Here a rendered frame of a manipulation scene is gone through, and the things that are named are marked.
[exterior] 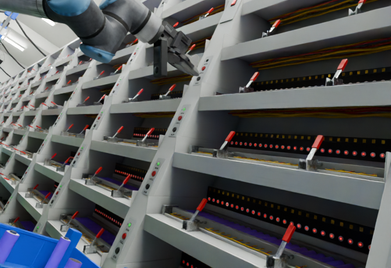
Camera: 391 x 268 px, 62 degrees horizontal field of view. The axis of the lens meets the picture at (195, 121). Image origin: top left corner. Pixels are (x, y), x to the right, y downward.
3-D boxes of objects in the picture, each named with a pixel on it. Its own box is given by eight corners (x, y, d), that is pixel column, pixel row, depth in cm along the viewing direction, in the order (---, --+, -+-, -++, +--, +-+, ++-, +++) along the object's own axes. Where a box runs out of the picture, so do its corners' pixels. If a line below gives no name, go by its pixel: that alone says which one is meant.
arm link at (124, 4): (92, 12, 94) (109, -14, 97) (126, 39, 101) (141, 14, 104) (104, 4, 87) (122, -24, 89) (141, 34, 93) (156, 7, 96)
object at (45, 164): (62, 185, 157) (67, 156, 158) (34, 169, 204) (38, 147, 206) (102, 186, 169) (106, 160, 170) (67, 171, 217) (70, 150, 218)
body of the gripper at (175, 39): (194, 41, 106) (166, 17, 99) (183, 63, 103) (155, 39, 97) (180, 46, 112) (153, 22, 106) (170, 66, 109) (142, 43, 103)
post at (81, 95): (-17, 248, 188) (127, 9, 242) (-18, 243, 196) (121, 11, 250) (17, 257, 199) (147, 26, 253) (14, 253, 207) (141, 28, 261)
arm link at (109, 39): (66, 38, 86) (89, 2, 89) (89, 62, 96) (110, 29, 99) (93, 46, 82) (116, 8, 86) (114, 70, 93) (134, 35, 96)
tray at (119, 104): (180, 111, 113) (184, 84, 114) (109, 113, 161) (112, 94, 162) (222, 120, 125) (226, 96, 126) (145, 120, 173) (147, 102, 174)
